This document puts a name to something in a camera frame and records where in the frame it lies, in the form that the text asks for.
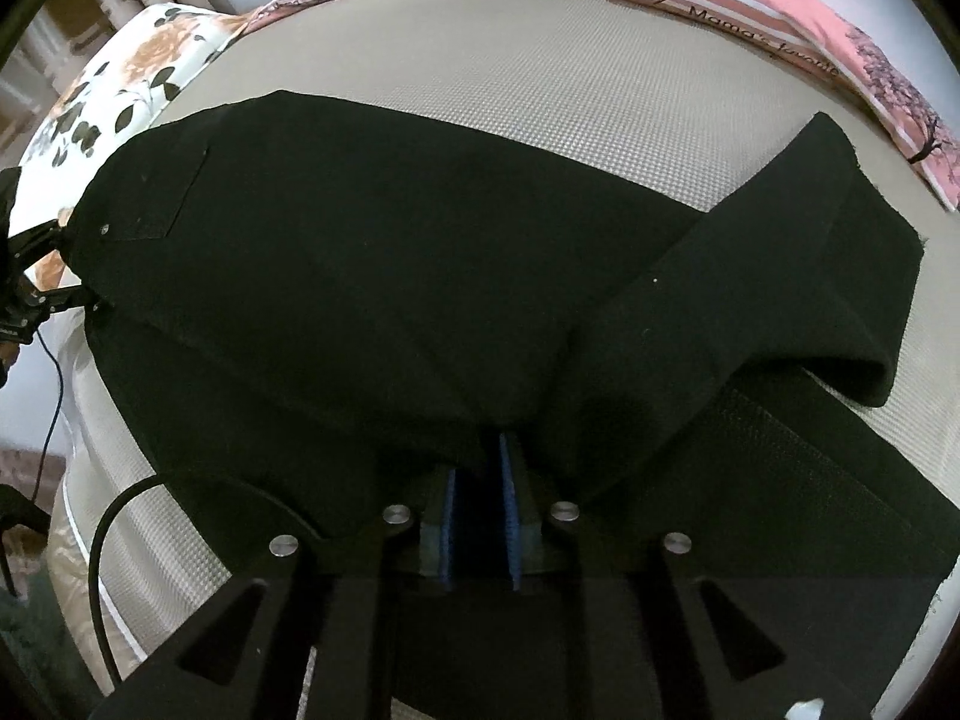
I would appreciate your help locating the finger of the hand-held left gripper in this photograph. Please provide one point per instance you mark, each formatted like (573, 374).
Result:
(37, 238)
(49, 301)

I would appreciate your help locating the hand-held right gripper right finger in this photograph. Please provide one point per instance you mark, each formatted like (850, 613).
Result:
(510, 525)

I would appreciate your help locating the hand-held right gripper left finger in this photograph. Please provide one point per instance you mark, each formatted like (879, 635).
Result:
(448, 532)

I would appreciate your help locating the black pants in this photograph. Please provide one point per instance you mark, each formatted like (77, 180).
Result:
(390, 255)

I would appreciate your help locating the white floral pillow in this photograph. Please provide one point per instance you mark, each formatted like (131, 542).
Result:
(112, 82)

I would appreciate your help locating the black stand leg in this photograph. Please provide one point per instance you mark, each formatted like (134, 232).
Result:
(26, 517)

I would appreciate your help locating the cream satin bed sheet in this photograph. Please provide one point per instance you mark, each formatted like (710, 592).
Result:
(75, 577)

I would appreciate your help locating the dark green rug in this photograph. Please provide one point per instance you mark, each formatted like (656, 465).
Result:
(34, 652)

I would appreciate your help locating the grey woven bed mat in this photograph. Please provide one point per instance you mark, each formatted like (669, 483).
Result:
(570, 82)

